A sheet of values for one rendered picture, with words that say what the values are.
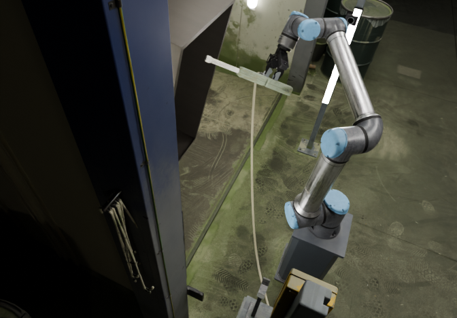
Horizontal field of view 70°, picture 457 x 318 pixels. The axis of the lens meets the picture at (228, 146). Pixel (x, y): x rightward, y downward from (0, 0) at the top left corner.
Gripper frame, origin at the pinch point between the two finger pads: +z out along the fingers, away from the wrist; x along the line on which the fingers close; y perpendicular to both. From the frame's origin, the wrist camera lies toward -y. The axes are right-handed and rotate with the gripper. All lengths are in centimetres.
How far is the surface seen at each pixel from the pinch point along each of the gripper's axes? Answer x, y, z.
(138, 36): 69, -96, -14
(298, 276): 17, -108, 24
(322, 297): 19, -119, 19
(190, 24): 49, -3, -11
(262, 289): 0, -81, 59
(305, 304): 22, -119, 21
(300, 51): -95, 177, -16
